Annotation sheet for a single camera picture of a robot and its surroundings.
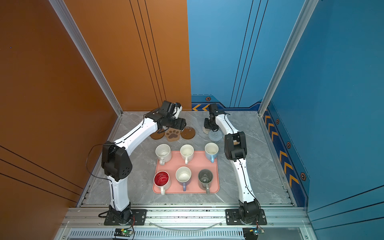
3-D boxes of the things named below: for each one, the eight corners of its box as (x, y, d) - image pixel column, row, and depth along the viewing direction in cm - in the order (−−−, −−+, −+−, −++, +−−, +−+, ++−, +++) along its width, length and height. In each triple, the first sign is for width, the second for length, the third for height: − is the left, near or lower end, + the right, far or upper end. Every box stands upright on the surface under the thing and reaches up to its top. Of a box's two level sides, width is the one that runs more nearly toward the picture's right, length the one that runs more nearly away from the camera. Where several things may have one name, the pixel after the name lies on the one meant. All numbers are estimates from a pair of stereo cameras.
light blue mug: (205, 166, 92) (205, 159, 84) (204, 149, 99) (204, 142, 92) (218, 166, 91) (219, 159, 84) (216, 149, 99) (218, 142, 92)
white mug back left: (155, 167, 91) (152, 161, 85) (159, 150, 98) (156, 144, 92) (170, 167, 91) (168, 161, 85) (172, 150, 98) (170, 144, 92)
